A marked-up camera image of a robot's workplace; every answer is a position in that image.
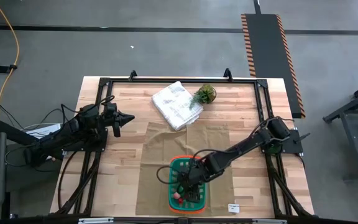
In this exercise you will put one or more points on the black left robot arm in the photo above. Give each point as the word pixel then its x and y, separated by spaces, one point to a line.
pixel 61 140

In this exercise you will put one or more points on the black striped floor mat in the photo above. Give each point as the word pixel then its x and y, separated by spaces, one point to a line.
pixel 269 62

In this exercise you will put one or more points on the red toy cherry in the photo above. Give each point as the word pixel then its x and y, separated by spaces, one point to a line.
pixel 180 200

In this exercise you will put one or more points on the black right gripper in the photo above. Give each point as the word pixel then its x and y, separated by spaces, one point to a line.
pixel 194 182

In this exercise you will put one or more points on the tan burlap cloth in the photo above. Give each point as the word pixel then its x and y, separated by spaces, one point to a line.
pixel 160 149

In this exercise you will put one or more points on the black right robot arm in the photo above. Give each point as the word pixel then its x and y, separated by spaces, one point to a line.
pixel 244 146

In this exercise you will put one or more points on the black metal rack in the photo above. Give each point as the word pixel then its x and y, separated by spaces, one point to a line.
pixel 353 130

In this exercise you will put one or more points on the white label card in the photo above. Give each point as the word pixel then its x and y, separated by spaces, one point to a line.
pixel 233 208

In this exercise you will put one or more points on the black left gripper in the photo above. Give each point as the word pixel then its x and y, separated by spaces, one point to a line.
pixel 117 124

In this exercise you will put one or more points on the green toy lettuce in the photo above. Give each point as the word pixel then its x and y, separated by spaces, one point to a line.
pixel 180 189

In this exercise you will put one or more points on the green succulent plant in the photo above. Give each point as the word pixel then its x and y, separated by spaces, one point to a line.
pixel 205 95

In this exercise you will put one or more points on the white paper sheet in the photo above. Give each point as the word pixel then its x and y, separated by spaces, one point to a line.
pixel 47 129

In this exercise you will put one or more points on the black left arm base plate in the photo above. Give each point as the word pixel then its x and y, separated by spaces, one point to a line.
pixel 101 146

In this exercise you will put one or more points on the silver bracket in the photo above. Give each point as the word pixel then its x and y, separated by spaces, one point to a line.
pixel 96 220
pixel 269 221

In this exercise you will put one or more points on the black table frame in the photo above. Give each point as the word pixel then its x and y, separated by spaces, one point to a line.
pixel 166 80

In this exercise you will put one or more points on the white plaid dish towel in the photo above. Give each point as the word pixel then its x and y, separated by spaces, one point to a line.
pixel 176 105

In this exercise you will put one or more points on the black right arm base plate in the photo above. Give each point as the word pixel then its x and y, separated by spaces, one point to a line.
pixel 295 141

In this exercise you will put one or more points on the teal plastic slotted basket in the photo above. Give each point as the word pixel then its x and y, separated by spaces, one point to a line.
pixel 174 174

